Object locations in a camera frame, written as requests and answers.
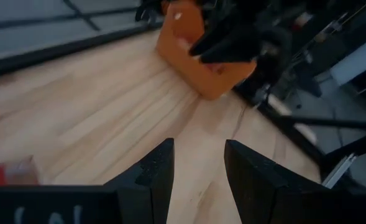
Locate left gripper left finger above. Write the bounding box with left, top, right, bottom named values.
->
left=103, top=138, right=175, bottom=224

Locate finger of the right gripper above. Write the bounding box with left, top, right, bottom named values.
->
left=188, top=26, right=263, bottom=65

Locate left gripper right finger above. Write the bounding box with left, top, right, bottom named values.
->
left=224, top=139, right=326, bottom=224

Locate orange plastic basket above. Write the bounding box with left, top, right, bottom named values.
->
left=155, top=0, right=258, bottom=101

